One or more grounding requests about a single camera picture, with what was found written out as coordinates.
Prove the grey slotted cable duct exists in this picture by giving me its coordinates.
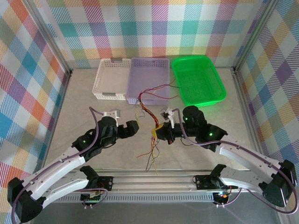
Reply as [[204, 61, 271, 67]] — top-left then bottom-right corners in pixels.
[[50, 195, 217, 203]]

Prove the black cable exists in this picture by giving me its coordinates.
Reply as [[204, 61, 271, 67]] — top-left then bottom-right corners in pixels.
[[139, 84, 183, 172]]

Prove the white plastic basket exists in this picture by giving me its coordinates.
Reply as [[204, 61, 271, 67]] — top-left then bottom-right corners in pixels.
[[92, 58, 131, 101]]

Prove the orange cable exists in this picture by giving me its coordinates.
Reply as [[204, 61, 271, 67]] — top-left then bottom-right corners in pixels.
[[139, 78, 177, 150]]

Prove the thin black gripper wire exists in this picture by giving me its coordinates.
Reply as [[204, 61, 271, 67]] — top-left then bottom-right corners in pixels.
[[181, 136, 196, 147]]

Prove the red cable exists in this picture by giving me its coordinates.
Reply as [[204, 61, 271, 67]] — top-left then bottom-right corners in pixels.
[[139, 90, 179, 159]]

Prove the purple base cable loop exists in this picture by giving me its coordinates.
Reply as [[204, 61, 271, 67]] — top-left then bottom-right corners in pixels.
[[216, 186, 242, 208], [81, 188, 109, 210]]

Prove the green controller board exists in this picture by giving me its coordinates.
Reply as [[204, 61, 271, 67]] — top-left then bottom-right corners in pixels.
[[80, 190, 105, 203]]

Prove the aluminium frame post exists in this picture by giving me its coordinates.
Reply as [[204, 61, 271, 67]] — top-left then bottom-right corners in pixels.
[[232, 0, 282, 74], [23, 0, 73, 77]]

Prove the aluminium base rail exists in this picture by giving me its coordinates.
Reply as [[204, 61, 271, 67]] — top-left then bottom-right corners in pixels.
[[56, 168, 283, 196]]

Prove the purple plastic basket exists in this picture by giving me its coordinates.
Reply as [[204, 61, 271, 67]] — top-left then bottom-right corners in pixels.
[[125, 57, 171, 106]]

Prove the aluminium frame side rail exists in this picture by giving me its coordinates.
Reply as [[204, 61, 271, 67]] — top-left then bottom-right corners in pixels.
[[231, 69, 267, 159], [43, 70, 74, 168]]

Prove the controller board with orange plug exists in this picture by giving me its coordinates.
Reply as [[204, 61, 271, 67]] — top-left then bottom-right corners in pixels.
[[214, 190, 232, 203]]

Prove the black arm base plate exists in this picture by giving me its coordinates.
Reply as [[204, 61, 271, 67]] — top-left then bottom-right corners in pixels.
[[99, 176, 114, 191], [195, 175, 217, 190]]

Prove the green plastic basket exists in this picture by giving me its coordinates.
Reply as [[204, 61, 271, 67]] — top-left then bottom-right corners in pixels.
[[171, 55, 228, 108]]

